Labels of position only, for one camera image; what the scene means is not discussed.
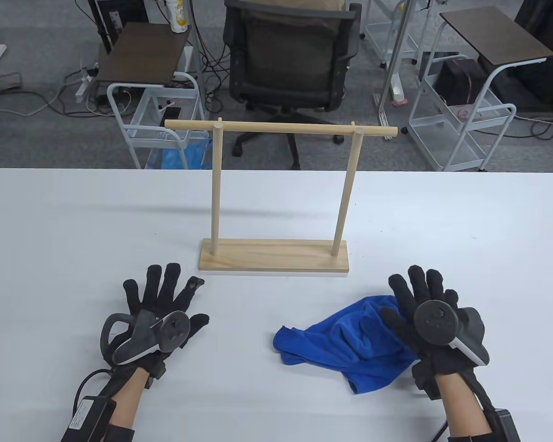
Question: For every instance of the person's right hand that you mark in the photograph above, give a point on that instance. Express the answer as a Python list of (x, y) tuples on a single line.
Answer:
[(408, 294)]

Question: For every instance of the person's left hand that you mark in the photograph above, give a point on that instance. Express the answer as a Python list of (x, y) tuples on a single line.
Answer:
[(164, 299)]

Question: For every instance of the blue square towel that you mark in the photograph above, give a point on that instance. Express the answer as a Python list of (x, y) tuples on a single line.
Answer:
[(350, 340)]

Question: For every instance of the wooden desktop rack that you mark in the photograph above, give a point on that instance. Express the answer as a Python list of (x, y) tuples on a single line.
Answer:
[(276, 260)]

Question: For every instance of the person's left forearm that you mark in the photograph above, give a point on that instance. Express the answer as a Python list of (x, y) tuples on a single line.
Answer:
[(129, 400)]

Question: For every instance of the black forearm sensor box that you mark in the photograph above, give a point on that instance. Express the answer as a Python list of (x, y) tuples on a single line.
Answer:
[(507, 426), (90, 419)]

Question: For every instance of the person's right forearm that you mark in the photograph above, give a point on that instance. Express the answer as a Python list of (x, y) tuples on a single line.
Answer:
[(463, 410)]

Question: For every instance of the white desktop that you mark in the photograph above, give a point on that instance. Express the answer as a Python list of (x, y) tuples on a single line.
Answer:
[(258, 368)]

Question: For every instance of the grey handheld controller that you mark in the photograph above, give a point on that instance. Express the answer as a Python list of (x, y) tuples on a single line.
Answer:
[(140, 338), (435, 322)]

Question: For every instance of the blue plastic bag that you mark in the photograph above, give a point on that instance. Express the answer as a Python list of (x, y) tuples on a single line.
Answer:
[(196, 156)]

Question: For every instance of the white rolling cart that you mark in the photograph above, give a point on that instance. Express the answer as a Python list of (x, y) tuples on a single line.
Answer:
[(461, 124), (140, 124)]

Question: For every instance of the white metal stand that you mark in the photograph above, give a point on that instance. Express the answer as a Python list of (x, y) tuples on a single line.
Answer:
[(394, 64)]

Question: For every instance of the black office chair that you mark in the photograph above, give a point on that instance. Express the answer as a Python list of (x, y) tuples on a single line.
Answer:
[(285, 55)]

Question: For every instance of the grey floor pedal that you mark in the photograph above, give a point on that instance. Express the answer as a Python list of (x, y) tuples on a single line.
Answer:
[(2, 83)]

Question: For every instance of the white bottle yellow print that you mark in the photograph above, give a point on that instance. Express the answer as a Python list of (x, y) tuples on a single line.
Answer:
[(177, 16)]

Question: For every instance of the black computer tower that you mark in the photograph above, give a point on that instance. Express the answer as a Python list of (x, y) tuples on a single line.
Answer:
[(120, 18)]

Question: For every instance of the large black bag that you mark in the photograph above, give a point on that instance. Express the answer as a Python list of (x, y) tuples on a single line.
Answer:
[(548, 27)]

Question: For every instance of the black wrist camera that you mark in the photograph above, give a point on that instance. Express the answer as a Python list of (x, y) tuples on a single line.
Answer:
[(156, 368), (426, 380)]

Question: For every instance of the white power strip red switch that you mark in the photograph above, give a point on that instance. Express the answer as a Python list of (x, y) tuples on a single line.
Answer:
[(398, 92)]

